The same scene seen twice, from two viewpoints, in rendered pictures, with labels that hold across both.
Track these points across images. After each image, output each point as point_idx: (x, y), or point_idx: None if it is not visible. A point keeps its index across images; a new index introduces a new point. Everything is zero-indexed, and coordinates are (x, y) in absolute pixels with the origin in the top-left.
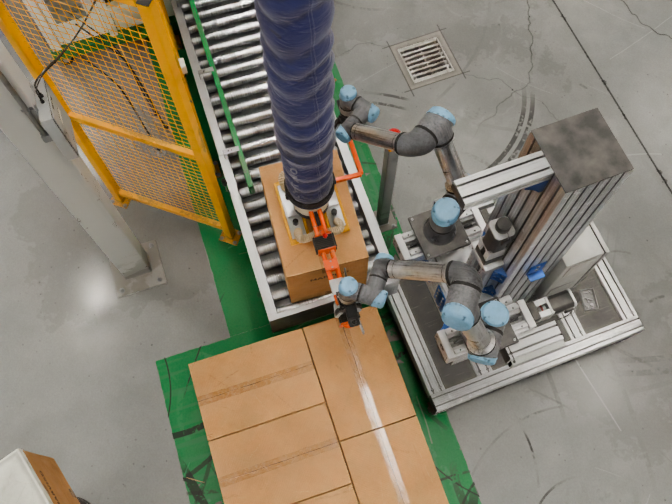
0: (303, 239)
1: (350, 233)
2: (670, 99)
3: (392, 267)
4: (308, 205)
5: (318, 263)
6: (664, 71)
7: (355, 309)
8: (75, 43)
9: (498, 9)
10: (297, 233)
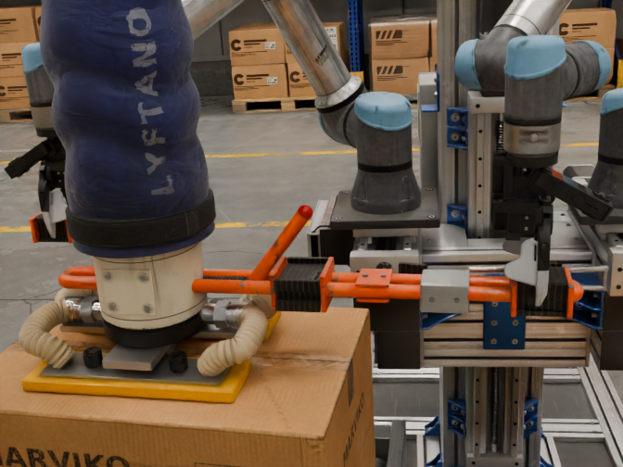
0: (249, 334)
1: (287, 317)
2: (273, 270)
3: (518, 14)
4: (199, 208)
5: (326, 372)
6: (236, 265)
7: (566, 177)
8: None
9: (11, 335)
10: (221, 343)
